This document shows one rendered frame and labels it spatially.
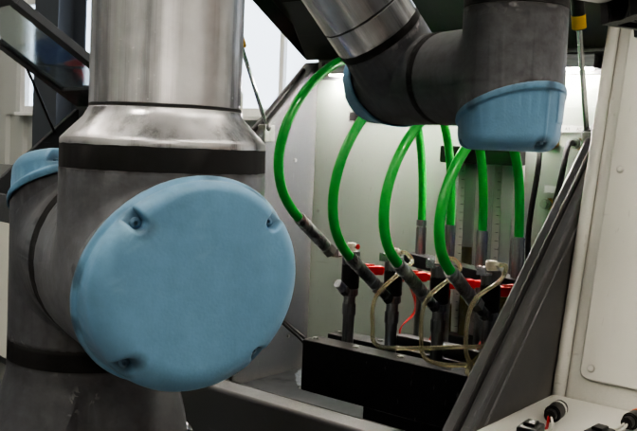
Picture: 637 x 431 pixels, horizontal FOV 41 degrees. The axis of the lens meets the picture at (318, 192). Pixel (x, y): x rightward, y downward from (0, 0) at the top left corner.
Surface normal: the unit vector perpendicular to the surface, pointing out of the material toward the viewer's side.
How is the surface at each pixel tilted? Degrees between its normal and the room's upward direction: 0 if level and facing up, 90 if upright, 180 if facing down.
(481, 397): 43
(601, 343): 76
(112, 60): 90
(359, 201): 90
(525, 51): 90
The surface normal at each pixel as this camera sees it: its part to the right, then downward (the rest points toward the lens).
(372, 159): -0.63, 0.01
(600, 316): -0.60, -0.22
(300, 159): 0.78, 0.07
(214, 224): 0.49, 0.19
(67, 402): 0.01, -0.25
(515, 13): -0.21, 0.04
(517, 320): -0.39, -0.72
